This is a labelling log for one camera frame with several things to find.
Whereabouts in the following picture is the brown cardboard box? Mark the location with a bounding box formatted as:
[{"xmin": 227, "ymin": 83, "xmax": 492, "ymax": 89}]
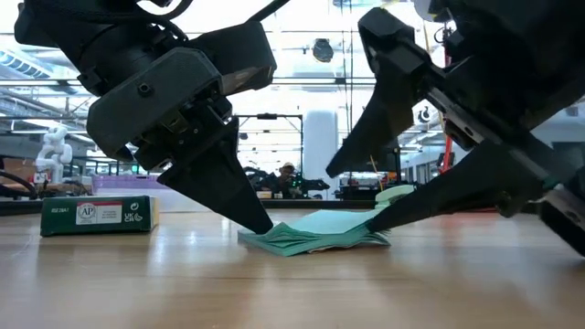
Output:
[{"xmin": 0, "ymin": 157, "xmax": 37, "ymax": 184}]

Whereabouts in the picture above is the person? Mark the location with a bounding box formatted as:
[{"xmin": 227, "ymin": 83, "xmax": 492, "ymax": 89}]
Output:
[{"xmin": 273, "ymin": 162, "xmax": 303, "ymax": 200}]

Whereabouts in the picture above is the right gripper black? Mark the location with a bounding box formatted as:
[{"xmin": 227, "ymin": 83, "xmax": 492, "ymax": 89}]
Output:
[{"xmin": 367, "ymin": 63, "xmax": 585, "ymax": 257}]

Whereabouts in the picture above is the white round lamp head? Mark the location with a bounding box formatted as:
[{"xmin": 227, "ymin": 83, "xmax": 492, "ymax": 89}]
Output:
[{"xmin": 413, "ymin": 0, "xmax": 435, "ymax": 23}]

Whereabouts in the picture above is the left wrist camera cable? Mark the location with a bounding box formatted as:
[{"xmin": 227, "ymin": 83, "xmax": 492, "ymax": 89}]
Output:
[{"xmin": 27, "ymin": 0, "xmax": 292, "ymax": 24}]

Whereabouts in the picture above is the green yellow crayon box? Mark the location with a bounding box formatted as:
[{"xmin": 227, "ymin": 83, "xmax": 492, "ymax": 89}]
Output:
[{"xmin": 39, "ymin": 195, "xmax": 160, "ymax": 238}]

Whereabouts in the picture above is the silver ceiling duct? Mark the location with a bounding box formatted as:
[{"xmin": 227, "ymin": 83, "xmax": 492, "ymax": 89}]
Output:
[{"xmin": 0, "ymin": 49, "xmax": 51, "ymax": 79}]

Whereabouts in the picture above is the teal sticky note stack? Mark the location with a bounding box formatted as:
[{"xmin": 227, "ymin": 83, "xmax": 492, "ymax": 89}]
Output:
[{"xmin": 237, "ymin": 208, "xmax": 392, "ymax": 258}]

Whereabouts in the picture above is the black hanging cable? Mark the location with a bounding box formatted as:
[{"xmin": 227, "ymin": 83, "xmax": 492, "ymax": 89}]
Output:
[
  {"xmin": 339, "ymin": 0, "xmax": 345, "ymax": 138},
  {"xmin": 348, "ymin": 25, "xmax": 354, "ymax": 138}
]

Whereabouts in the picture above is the black ceiling cable reel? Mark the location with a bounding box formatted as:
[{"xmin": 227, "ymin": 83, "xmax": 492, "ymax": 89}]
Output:
[{"xmin": 313, "ymin": 38, "xmax": 335, "ymax": 64}]

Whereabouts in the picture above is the mint green stapler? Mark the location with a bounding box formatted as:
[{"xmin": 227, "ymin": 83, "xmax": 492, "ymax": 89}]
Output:
[{"xmin": 374, "ymin": 184, "xmax": 416, "ymax": 211}]

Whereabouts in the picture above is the black table edge rail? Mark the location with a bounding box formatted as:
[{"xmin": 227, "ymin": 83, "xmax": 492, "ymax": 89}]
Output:
[{"xmin": 0, "ymin": 198, "xmax": 585, "ymax": 217}]

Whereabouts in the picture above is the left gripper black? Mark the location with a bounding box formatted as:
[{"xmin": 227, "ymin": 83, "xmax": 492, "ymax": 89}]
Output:
[{"xmin": 86, "ymin": 48, "xmax": 274, "ymax": 235}]

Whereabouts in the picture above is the black curved hose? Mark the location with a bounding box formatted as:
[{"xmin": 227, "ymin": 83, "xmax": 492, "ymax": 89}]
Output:
[{"xmin": 0, "ymin": 168, "xmax": 40, "ymax": 201}]

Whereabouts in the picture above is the white round pillar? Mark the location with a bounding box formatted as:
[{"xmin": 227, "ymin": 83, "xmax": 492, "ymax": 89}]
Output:
[{"xmin": 303, "ymin": 109, "xmax": 340, "ymax": 201}]

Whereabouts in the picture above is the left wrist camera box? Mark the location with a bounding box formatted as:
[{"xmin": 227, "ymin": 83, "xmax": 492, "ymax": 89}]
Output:
[{"xmin": 189, "ymin": 20, "xmax": 278, "ymax": 97}]

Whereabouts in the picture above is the small hanging ring light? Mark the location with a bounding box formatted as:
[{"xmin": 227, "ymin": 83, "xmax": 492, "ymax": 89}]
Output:
[{"xmin": 413, "ymin": 102, "xmax": 434, "ymax": 124}]

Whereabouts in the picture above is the black metal frame rig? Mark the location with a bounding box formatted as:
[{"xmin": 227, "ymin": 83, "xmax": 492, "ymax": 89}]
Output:
[{"xmin": 236, "ymin": 112, "xmax": 305, "ymax": 184}]

